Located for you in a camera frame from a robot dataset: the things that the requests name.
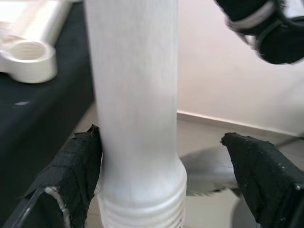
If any white plastic table leg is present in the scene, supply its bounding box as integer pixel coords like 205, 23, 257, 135
84, 0, 188, 228

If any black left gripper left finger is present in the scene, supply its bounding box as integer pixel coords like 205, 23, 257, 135
4, 124, 103, 228

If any black table cloth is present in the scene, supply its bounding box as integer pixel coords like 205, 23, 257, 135
0, 2, 96, 228

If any white plastic children table top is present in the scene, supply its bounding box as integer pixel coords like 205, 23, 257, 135
0, 0, 83, 84

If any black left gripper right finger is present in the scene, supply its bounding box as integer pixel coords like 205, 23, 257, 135
220, 132, 304, 228

